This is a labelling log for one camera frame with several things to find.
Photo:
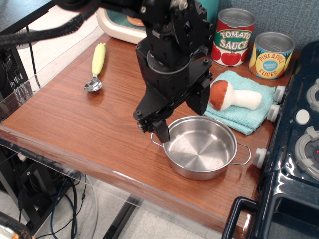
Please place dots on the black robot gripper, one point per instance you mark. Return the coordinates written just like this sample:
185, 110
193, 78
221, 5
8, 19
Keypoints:
165, 91

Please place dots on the silver two-handled metal bowl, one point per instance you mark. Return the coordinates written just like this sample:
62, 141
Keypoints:
200, 147

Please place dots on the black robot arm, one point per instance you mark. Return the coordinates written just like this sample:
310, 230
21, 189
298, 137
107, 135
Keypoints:
175, 30

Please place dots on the plush brown-capped mushroom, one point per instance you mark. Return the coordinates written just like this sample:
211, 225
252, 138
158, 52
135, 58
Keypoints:
223, 95

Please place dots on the light blue folded cloth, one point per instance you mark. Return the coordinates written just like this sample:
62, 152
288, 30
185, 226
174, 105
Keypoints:
241, 119

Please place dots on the orange toy plate in microwave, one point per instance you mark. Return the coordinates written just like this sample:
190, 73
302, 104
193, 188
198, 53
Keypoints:
135, 21

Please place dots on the tomato sauce can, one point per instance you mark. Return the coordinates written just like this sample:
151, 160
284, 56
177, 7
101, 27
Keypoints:
233, 34

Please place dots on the black table leg base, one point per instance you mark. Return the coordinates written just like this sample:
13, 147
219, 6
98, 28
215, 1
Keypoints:
122, 217

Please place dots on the pineapple slices can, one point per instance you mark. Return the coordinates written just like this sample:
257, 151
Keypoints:
271, 55

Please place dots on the toy microwave cream and teal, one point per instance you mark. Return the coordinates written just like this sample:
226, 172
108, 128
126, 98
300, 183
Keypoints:
116, 25

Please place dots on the dark blue toy stove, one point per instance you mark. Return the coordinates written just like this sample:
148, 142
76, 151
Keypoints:
287, 206

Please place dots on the black desk at left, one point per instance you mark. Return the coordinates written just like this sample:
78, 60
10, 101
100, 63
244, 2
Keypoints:
16, 16

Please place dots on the clear acrylic table guard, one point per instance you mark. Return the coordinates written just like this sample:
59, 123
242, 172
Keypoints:
95, 133

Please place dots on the spoon with yellow-green handle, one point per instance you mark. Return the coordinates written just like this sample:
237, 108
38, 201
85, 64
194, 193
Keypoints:
97, 64

